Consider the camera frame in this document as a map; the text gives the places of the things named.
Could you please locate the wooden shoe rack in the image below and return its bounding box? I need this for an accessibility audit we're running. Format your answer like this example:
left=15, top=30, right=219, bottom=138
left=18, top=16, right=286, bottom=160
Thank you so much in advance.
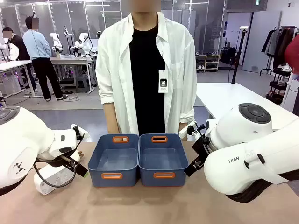
left=195, top=55, right=220, bottom=73

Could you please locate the person's right forearm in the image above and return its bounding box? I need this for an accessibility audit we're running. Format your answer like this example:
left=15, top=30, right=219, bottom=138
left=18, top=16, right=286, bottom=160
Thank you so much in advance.
left=102, top=102, right=120, bottom=135

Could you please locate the red round object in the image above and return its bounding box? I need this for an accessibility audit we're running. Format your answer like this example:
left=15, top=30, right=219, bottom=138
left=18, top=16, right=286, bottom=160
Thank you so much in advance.
left=284, top=35, right=299, bottom=75

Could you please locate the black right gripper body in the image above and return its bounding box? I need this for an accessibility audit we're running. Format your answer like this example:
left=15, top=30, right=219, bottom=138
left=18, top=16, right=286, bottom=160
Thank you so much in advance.
left=192, top=136, right=212, bottom=161

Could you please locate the clothes rack with jackets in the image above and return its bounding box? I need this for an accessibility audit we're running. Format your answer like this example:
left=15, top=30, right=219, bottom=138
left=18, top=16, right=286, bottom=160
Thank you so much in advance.
left=261, top=25, right=299, bottom=75

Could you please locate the large white table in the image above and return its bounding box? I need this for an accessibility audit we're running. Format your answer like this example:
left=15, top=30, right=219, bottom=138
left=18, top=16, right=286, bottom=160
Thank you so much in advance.
left=195, top=82, right=299, bottom=131

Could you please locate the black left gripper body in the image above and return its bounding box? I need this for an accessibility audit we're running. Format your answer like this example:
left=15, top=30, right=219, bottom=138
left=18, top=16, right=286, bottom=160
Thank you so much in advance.
left=57, top=151, right=82, bottom=168

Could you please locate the grey stool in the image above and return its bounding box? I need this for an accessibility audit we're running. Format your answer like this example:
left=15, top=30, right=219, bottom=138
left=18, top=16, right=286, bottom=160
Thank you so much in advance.
left=77, top=74, right=92, bottom=94

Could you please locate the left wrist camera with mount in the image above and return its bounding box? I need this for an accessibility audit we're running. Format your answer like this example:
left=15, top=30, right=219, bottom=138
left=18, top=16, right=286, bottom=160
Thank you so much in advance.
left=70, top=123, right=89, bottom=143

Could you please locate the man in light blue shirt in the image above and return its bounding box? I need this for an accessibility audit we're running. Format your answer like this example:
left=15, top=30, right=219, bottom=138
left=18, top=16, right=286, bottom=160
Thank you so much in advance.
left=22, top=16, right=70, bottom=102

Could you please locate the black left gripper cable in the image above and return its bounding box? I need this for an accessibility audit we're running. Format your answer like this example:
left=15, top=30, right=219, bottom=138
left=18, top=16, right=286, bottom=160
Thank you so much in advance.
left=33, top=161, right=78, bottom=188

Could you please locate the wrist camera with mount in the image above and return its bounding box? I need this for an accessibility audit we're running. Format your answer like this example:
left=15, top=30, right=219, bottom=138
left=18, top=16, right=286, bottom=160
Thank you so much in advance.
left=70, top=123, right=89, bottom=143
left=179, top=119, right=212, bottom=142

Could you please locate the white background desk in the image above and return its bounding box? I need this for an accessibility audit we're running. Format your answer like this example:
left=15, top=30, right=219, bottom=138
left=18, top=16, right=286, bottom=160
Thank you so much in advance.
left=0, top=60, right=36, bottom=98

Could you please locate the person in black vest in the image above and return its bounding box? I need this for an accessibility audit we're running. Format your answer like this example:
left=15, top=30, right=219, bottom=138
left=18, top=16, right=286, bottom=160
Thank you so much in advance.
left=1, top=27, right=38, bottom=93

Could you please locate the person's left forearm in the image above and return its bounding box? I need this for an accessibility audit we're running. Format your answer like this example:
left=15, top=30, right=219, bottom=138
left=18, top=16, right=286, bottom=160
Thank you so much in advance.
left=178, top=121, right=189, bottom=141

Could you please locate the white name badge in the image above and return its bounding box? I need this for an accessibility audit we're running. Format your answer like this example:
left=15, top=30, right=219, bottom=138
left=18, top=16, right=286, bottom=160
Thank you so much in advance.
left=158, top=70, right=169, bottom=93

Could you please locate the black utility cart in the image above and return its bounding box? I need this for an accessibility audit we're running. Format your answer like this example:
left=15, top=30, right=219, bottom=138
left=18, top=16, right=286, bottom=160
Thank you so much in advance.
left=266, top=67, right=292, bottom=105

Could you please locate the grey background workbench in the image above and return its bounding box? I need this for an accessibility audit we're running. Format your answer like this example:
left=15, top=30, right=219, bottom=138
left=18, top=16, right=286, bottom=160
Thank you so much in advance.
left=50, top=55, right=98, bottom=94

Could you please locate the black tripod stand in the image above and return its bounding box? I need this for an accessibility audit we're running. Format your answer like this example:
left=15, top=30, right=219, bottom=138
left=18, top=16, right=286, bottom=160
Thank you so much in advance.
left=231, top=26, right=249, bottom=84

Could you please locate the blue basket with orange handles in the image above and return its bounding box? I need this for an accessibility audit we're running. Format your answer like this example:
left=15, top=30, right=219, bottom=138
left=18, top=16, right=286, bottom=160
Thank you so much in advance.
left=138, top=133, right=189, bottom=187
left=87, top=133, right=140, bottom=188

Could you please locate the person in white shirt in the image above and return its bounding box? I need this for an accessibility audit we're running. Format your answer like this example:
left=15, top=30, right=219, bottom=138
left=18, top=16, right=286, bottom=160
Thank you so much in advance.
left=95, top=0, right=198, bottom=142

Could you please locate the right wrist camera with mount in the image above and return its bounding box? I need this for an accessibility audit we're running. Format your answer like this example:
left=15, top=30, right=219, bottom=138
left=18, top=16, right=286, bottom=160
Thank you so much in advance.
left=179, top=119, right=212, bottom=142

